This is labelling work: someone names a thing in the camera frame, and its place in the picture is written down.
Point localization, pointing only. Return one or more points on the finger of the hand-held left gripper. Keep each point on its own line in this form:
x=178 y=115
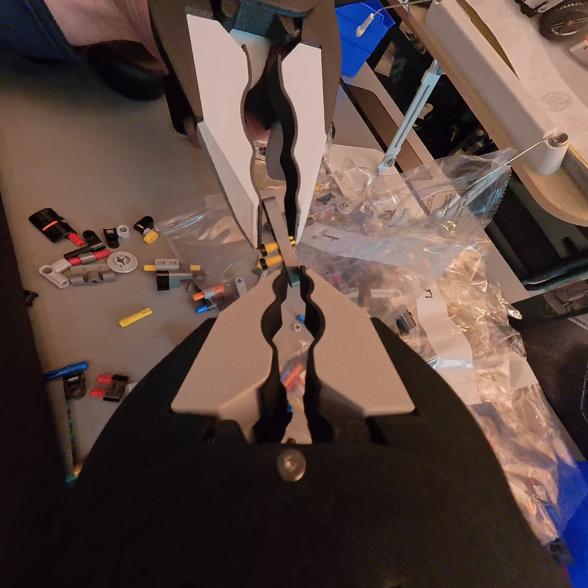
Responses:
x=310 y=115
x=216 y=92

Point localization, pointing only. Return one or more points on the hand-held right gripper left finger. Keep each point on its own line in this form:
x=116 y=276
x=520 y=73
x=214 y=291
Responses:
x=225 y=363

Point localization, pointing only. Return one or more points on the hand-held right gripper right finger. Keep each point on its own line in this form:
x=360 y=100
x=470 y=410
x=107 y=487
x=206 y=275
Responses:
x=363 y=367

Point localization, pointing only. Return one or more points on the dark lego beam with holes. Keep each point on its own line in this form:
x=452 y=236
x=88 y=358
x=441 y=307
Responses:
x=274 y=216

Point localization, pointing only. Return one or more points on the yellow black lego pin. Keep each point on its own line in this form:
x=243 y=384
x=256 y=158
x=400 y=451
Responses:
x=273 y=262
x=271 y=248

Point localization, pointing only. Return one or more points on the clear plastic bag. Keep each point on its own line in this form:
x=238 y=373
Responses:
x=436 y=220

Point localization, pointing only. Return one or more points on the person's left forearm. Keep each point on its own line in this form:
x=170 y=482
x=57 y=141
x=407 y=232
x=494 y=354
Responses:
x=27 y=27

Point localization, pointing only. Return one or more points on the orange grey lego pin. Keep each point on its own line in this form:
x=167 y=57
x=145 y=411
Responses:
x=211 y=291

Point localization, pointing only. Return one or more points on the thin grey lego liftarm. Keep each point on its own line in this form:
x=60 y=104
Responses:
x=240 y=285

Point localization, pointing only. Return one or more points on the yellow lego axle pin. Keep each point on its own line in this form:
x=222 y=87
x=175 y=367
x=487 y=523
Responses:
x=135 y=317

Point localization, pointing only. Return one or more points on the grey yellow lego connector assembly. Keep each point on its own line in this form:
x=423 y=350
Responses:
x=171 y=275

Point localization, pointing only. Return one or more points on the black red lego pin block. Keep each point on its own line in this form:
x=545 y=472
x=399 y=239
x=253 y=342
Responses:
x=115 y=388

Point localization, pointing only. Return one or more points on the pile of clear lego bags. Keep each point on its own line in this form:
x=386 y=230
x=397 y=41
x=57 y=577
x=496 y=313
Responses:
x=459 y=298

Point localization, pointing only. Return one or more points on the grey lego pulley wheel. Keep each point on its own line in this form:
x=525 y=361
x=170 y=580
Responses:
x=131 y=264

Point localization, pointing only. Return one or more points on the black yellow lego connector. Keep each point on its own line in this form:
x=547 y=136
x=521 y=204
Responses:
x=144 y=224

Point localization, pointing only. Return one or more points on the blue lego axle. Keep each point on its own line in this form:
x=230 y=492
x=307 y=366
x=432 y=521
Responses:
x=66 y=370

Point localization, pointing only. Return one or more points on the small black lego connector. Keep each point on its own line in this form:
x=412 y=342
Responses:
x=92 y=238
x=111 y=239

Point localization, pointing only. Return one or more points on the light grey lego bush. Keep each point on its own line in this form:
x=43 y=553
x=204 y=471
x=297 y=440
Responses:
x=118 y=231

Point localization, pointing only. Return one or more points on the small black lego piece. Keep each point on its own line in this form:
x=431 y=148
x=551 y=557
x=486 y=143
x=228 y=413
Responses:
x=30 y=297

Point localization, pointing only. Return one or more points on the black lego panel red stripe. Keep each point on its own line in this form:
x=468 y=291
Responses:
x=46 y=218

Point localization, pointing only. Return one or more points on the person's left hand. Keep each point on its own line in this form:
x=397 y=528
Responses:
x=101 y=20

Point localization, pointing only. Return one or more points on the blue plastic bin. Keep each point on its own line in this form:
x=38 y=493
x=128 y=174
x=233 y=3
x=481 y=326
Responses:
x=576 y=542
x=358 y=46

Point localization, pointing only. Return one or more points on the orange blue black connector cluster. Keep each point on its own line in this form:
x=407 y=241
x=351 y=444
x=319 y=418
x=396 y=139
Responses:
x=202 y=309

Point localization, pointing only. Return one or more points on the small clear bag of pins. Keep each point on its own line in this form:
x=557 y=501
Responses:
x=294 y=372

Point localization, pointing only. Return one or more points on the large clear bag white label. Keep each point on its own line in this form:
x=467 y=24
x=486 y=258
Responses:
x=441 y=330

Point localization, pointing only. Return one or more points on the white slotted stand leg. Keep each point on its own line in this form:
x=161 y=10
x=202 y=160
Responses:
x=413 y=110

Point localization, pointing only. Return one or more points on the white book stand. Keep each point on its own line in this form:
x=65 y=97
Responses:
x=482 y=69

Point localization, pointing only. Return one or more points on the black perforated pad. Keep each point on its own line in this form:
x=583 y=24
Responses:
x=18 y=390

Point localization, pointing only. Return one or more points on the white instruction booklet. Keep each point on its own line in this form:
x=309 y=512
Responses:
x=551 y=92

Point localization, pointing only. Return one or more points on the black kick scooter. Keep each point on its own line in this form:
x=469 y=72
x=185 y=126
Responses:
x=565 y=23

